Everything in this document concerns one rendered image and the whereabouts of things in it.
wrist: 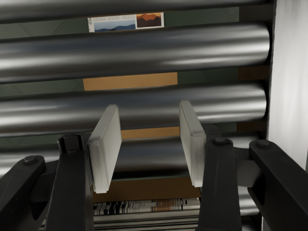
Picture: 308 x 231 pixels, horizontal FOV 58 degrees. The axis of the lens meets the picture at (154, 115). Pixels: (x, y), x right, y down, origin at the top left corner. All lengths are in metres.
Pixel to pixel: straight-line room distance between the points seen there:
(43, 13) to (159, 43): 0.12
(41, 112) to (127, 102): 0.10
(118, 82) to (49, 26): 0.33
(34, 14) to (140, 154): 0.19
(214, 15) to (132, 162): 0.86
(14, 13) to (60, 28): 0.82
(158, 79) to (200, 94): 0.80
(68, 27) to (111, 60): 0.85
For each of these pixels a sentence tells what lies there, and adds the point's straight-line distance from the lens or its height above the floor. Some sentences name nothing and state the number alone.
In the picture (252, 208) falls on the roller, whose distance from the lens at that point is 0.38.
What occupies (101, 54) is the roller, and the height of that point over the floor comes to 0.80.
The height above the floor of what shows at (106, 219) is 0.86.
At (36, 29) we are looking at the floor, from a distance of 1.18.
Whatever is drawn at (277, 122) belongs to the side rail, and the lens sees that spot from 0.34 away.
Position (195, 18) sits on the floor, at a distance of 1.11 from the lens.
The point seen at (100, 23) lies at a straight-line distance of 1.11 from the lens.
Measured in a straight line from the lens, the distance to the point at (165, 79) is 1.11.
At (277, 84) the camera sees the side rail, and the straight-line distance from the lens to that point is 0.33.
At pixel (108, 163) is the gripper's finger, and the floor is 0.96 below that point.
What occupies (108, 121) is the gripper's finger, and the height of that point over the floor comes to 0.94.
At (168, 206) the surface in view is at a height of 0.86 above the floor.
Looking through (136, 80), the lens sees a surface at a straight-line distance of 1.11.
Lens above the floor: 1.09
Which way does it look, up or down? 72 degrees down
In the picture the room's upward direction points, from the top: 179 degrees clockwise
